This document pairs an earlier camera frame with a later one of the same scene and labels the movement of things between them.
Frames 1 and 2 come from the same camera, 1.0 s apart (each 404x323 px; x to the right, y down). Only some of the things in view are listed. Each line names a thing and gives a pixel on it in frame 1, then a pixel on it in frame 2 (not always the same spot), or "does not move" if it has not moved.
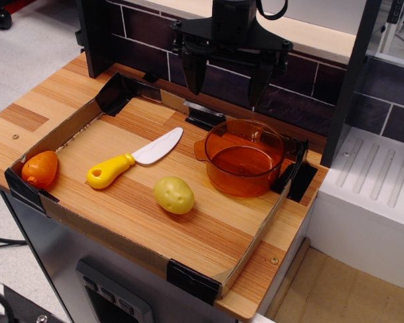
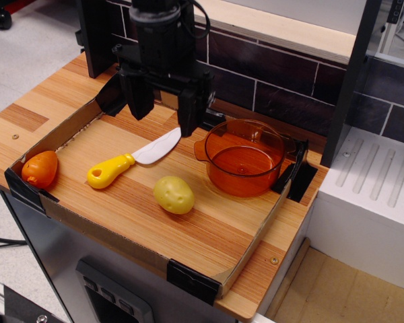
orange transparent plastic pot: (244, 157) does not move
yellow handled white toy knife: (102, 175) does not move
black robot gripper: (233, 30) -> (165, 51)
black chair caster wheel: (2, 19) does not move
